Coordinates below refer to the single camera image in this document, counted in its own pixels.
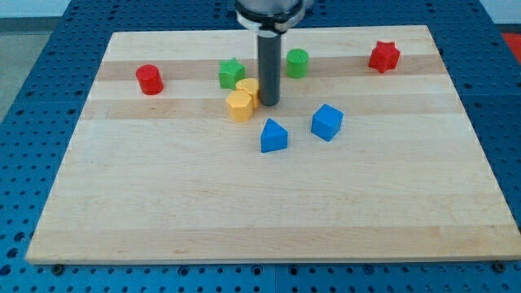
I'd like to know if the green cylinder block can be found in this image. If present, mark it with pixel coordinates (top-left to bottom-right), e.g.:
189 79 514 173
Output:
286 48 309 79

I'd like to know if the robot arm flange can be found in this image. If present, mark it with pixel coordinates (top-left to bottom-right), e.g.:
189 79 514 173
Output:
234 0 314 37

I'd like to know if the yellow heart block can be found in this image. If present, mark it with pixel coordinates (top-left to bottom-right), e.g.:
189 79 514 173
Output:
235 78 260 109

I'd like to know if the blue triangle block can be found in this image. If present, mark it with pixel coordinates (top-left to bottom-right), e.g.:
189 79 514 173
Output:
260 118 288 153

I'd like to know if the yellow hexagon block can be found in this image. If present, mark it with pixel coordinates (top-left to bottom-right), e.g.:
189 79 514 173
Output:
226 90 253 122

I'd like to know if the blue cube block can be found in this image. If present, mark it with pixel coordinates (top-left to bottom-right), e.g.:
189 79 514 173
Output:
311 104 344 142

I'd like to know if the green star block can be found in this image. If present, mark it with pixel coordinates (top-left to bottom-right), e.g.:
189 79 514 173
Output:
218 58 246 90

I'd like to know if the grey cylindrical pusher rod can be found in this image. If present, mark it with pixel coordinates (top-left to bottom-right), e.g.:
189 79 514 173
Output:
257 28 281 107

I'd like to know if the wooden board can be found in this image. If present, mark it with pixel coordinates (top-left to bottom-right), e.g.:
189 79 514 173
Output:
26 25 520 265

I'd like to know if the red cylinder block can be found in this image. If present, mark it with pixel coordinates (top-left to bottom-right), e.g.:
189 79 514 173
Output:
135 64 164 95

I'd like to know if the red star block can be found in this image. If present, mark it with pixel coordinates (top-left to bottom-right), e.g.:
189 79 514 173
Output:
368 41 401 73

